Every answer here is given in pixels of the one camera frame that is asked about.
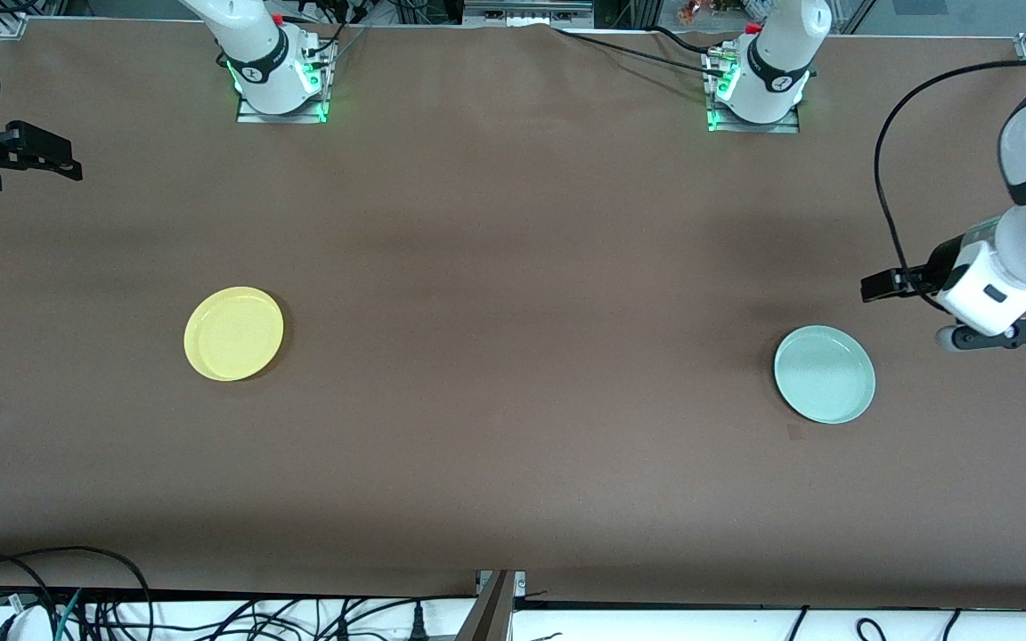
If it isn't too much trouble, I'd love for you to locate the pale green round plate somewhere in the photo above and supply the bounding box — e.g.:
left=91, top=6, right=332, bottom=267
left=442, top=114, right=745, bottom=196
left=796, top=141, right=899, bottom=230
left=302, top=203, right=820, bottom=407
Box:
left=773, top=325, right=876, bottom=425

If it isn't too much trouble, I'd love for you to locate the yellow round plate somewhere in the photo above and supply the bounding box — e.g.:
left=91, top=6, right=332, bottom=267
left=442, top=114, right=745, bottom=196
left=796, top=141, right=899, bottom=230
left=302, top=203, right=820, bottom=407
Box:
left=183, top=286, right=285, bottom=382

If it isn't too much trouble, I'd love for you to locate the colourful toy pile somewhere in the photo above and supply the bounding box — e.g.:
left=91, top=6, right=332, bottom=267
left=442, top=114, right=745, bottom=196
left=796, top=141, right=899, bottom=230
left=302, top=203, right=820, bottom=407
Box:
left=677, top=0, right=747, bottom=24

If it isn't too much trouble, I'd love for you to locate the brown table mat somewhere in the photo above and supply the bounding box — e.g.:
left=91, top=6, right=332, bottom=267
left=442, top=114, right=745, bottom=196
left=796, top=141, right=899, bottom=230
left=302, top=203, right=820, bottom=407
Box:
left=0, top=18, right=1026, bottom=612

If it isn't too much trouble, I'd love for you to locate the white shelf board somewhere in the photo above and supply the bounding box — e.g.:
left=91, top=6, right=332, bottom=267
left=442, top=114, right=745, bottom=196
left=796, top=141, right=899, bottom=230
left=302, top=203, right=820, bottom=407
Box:
left=0, top=595, right=1026, bottom=641

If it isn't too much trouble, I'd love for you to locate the aluminium profile beam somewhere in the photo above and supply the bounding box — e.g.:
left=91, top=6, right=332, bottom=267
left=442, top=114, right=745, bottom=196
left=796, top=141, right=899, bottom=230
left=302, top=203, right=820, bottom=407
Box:
left=453, top=570, right=518, bottom=641

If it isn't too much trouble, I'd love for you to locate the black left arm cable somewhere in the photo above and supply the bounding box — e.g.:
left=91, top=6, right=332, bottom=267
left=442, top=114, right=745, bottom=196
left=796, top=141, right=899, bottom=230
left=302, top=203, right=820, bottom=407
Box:
left=873, top=60, right=1026, bottom=314

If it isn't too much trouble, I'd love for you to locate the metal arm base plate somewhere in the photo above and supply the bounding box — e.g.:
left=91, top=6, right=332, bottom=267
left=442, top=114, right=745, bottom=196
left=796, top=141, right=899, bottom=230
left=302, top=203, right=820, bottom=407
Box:
left=704, top=49, right=802, bottom=134
left=236, top=40, right=330, bottom=125

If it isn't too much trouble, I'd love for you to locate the grey base cable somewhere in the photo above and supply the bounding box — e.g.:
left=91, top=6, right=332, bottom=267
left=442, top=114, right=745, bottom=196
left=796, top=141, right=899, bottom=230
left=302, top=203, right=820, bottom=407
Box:
left=326, top=25, right=373, bottom=69

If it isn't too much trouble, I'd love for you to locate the short black table cable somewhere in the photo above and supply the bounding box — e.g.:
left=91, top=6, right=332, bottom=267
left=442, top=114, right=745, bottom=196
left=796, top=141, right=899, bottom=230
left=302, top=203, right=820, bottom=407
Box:
left=651, top=25, right=737, bottom=56

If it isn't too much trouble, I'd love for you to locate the long black table cable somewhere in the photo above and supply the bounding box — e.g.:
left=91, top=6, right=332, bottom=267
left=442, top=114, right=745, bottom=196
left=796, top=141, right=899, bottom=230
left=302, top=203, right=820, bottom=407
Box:
left=551, top=25, right=729, bottom=79

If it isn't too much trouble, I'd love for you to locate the large black cable loop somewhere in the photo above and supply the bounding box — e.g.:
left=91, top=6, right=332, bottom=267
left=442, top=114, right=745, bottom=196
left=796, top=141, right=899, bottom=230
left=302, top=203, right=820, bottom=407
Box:
left=0, top=545, right=155, bottom=641

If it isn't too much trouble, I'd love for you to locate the green cable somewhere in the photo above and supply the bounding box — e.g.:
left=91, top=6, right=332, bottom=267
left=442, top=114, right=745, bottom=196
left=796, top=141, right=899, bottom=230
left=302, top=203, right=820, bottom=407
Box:
left=53, top=588, right=85, bottom=641

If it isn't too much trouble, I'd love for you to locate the aluminium frame bar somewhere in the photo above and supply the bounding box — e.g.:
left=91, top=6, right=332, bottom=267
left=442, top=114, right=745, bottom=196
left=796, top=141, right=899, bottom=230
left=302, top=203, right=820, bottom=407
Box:
left=462, top=0, right=596, bottom=28

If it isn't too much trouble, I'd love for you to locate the silver corner bracket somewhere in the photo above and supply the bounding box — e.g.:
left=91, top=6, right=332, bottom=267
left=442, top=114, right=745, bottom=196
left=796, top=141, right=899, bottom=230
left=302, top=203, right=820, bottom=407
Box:
left=476, top=570, right=527, bottom=596

